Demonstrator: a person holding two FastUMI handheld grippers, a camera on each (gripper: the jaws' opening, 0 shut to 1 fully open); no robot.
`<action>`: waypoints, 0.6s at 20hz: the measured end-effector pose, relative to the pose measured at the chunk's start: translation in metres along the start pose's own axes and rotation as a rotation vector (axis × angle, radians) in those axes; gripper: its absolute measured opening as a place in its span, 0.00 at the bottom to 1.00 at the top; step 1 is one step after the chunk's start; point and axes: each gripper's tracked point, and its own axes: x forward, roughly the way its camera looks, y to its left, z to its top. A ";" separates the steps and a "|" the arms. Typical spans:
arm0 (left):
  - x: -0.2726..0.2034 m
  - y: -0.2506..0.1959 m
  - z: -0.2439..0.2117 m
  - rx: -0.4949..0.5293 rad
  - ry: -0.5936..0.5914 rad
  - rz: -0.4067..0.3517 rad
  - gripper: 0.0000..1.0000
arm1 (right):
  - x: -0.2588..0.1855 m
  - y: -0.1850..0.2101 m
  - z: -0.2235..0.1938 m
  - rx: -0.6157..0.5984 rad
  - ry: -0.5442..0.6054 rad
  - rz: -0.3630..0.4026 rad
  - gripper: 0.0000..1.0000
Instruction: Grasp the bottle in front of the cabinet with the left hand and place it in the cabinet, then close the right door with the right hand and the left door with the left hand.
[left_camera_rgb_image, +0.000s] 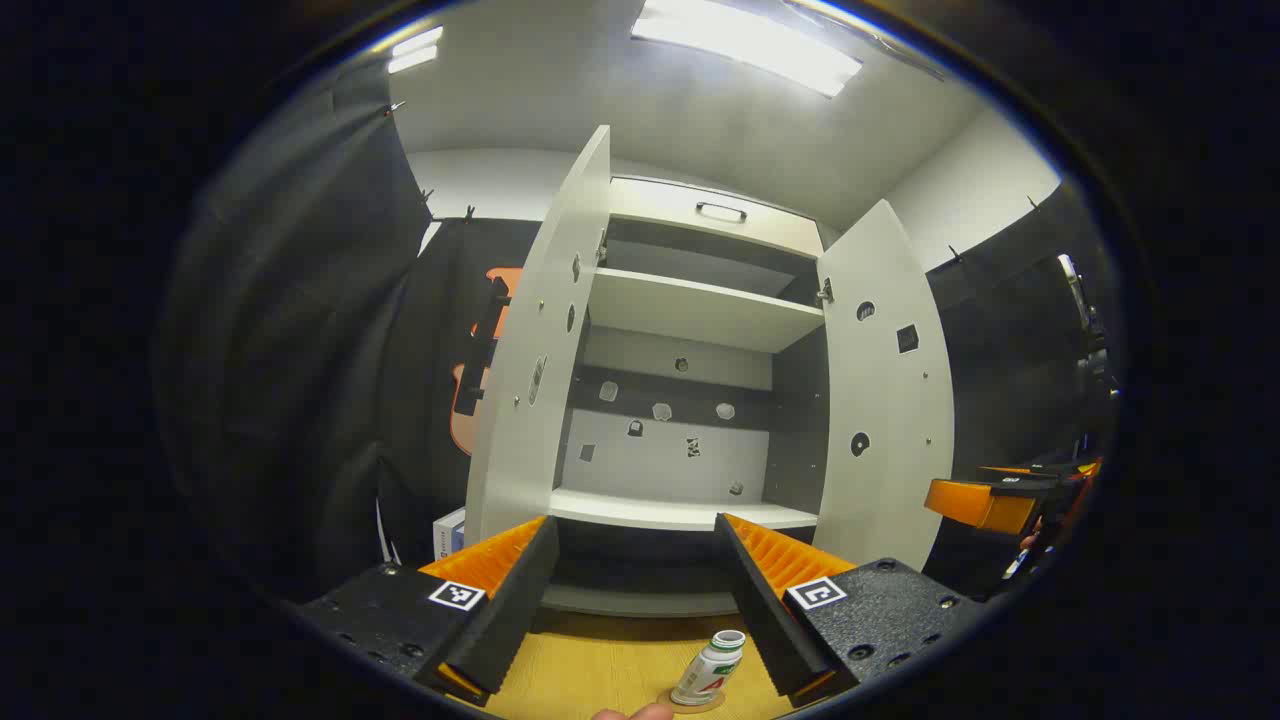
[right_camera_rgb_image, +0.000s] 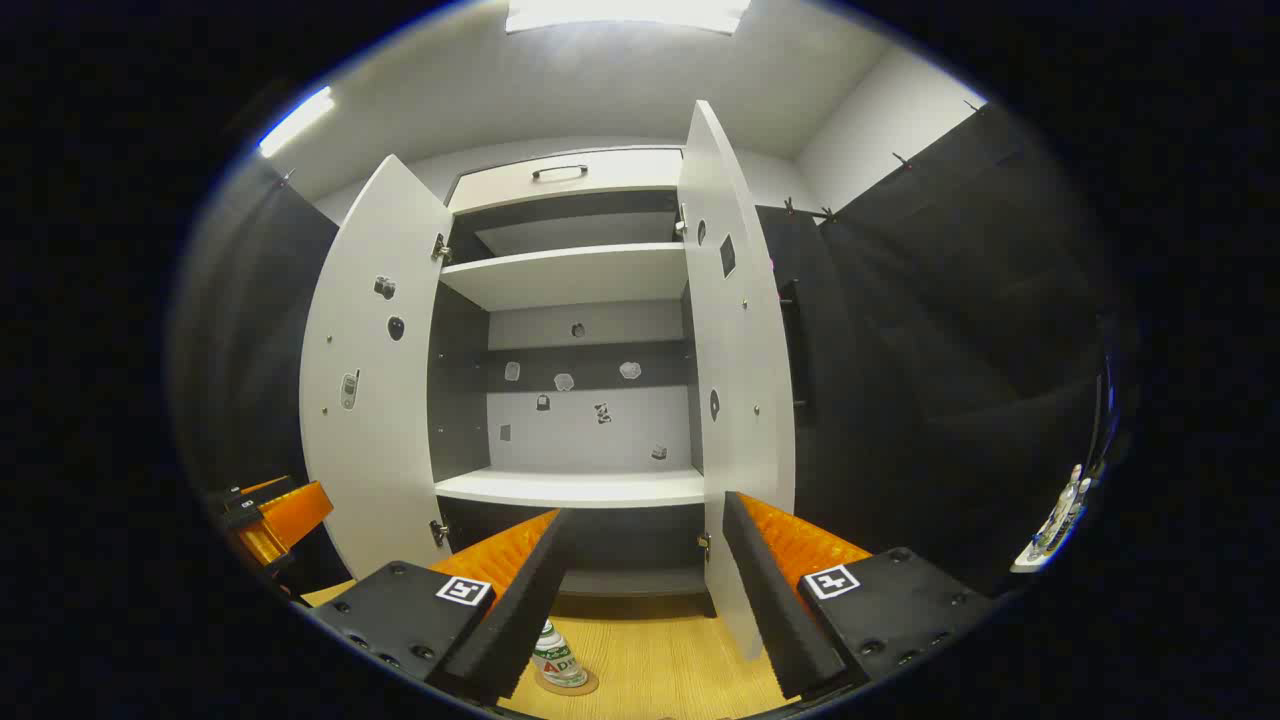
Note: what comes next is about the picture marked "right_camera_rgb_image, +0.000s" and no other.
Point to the narrow ceiling light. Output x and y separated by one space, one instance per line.
297 122

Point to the white drink bottle green cap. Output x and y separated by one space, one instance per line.
558 660

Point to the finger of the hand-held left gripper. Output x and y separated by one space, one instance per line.
262 545
300 512

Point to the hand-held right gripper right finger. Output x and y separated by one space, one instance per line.
775 610

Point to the white cabinet shelf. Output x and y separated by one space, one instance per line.
580 488
580 235
570 275

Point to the white cabinet door phone sticker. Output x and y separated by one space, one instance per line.
370 470

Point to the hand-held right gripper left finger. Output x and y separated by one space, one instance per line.
520 620

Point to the round brown coaster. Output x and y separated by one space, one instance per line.
586 687

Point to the white cabinet drawer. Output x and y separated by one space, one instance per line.
620 170

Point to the white and grey cabinet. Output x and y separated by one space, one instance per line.
590 430

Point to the large ceiling light panel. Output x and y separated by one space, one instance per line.
620 12

